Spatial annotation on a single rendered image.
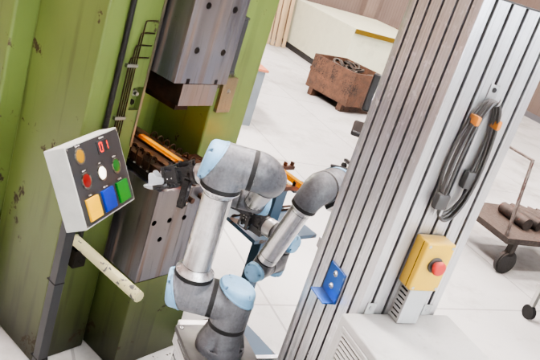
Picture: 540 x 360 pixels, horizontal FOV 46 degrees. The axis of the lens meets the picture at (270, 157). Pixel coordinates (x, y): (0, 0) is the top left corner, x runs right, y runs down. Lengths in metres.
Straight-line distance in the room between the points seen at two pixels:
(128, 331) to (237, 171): 1.50
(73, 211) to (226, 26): 0.98
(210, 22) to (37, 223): 1.12
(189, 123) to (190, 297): 1.34
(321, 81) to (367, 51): 2.09
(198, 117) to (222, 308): 1.32
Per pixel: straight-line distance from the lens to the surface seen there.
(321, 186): 2.18
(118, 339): 3.06
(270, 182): 1.73
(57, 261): 2.50
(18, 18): 2.79
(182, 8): 2.54
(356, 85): 9.01
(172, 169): 2.24
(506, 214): 6.00
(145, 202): 2.75
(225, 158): 1.71
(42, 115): 2.78
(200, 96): 2.68
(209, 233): 1.81
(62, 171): 2.17
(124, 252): 2.91
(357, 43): 11.13
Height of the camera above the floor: 2.01
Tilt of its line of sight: 19 degrees down
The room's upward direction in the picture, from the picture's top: 18 degrees clockwise
